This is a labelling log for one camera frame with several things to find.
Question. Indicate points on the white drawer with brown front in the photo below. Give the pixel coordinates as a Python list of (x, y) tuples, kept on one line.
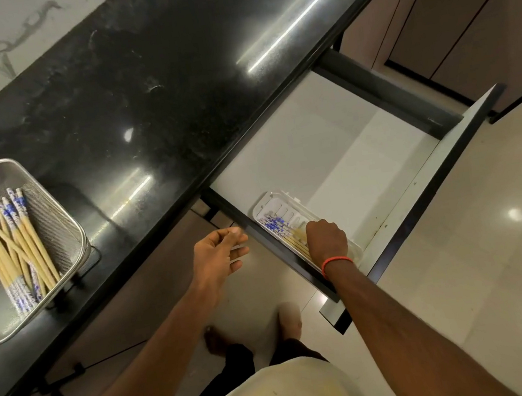
[(330, 137)]

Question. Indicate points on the bundle of patterned chopsticks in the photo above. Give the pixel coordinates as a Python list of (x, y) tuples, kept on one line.
[(277, 227)]

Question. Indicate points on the person's right forearm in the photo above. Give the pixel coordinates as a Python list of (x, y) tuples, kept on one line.
[(407, 339)]

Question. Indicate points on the person's left foot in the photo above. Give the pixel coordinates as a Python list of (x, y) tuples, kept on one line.
[(215, 342)]

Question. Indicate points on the white plastic cutlery box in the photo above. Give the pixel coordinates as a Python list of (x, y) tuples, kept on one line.
[(280, 200)]

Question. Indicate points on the person's right foot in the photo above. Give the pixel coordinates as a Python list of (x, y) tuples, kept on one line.
[(290, 322)]

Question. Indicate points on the black trousers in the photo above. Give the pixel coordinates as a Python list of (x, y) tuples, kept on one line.
[(233, 378)]

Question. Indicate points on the pile of bamboo chopsticks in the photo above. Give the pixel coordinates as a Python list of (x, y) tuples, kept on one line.
[(16, 249)]

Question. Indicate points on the person's foot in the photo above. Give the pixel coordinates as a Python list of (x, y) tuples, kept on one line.
[(290, 322), (215, 342)]

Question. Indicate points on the person's right hand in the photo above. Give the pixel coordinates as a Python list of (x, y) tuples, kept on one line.
[(327, 241)]

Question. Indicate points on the red wrist band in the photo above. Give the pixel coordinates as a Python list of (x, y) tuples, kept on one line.
[(337, 260)]

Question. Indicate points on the person's left hand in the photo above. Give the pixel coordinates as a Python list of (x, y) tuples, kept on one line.
[(216, 260)]

